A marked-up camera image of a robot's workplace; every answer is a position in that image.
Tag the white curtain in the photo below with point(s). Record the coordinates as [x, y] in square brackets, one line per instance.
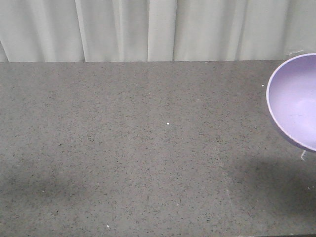
[155, 30]

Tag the purple plastic bowl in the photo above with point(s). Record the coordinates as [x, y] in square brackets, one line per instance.
[291, 100]

